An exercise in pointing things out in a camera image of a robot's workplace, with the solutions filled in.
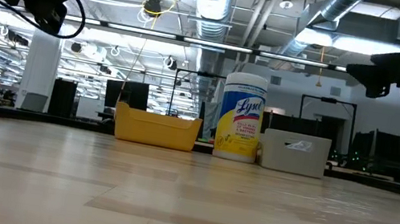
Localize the black ceiling camera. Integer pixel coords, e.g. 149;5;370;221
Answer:
142;0;165;17

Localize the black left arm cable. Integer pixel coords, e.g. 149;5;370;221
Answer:
0;0;90;43

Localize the silver ventilation duct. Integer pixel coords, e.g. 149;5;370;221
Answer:
176;0;240;104
278;0;369;70

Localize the black aluminium table frame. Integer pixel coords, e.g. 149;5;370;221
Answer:
0;104;400;199

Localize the plastic toothbrush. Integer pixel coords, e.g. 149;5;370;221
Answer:
285;137;314;154

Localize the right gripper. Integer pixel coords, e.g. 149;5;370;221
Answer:
341;39;400;104

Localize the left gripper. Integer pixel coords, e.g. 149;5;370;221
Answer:
18;0;81;39

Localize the white building column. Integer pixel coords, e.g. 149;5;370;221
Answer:
15;28;66;115

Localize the Lysol wipes canister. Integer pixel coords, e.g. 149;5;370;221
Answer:
211;69;271;165

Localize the gray plastic bin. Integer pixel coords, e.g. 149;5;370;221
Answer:
255;127;333;180

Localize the yellow plastic bin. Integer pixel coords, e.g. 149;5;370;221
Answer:
110;100;204;154

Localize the black gantry frame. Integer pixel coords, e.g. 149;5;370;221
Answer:
294;93;360;154
167;66;227;124

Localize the overhead beam with light strips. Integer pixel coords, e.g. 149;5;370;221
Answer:
0;1;350;75

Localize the black cabinet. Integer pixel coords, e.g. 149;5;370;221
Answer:
47;76;79;120

